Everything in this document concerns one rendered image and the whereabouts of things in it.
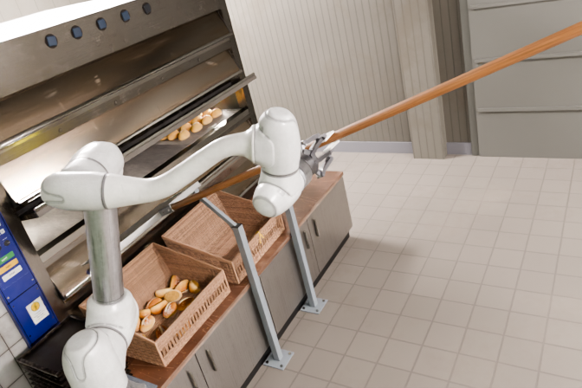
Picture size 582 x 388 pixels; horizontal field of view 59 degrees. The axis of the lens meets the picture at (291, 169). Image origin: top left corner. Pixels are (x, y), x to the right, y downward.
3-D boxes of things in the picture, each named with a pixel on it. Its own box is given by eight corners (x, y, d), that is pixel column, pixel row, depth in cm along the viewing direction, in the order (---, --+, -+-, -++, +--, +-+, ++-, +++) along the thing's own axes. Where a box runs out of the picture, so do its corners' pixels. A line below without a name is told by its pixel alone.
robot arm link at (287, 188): (307, 200, 148) (307, 160, 141) (281, 229, 136) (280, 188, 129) (274, 190, 152) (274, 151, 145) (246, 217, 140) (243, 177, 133)
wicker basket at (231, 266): (173, 274, 308) (158, 236, 297) (225, 223, 351) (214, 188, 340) (239, 286, 284) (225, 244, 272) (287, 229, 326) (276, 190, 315)
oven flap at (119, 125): (16, 207, 226) (-13, 169, 221) (239, 74, 360) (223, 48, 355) (20, 205, 223) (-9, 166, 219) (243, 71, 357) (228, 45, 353)
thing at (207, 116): (121, 141, 369) (119, 133, 366) (164, 115, 404) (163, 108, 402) (184, 141, 337) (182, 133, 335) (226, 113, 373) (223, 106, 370)
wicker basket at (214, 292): (96, 347, 263) (74, 306, 252) (167, 279, 306) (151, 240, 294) (165, 369, 238) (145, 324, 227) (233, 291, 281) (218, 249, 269)
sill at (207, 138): (35, 261, 241) (31, 255, 240) (242, 113, 376) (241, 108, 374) (42, 263, 238) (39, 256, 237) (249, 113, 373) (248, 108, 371)
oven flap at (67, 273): (63, 299, 247) (38, 267, 243) (256, 140, 381) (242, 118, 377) (67, 298, 244) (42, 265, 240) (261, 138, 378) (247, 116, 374)
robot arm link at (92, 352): (72, 415, 162) (42, 364, 153) (92, 370, 178) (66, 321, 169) (121, 406, 160) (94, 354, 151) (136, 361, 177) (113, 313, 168)
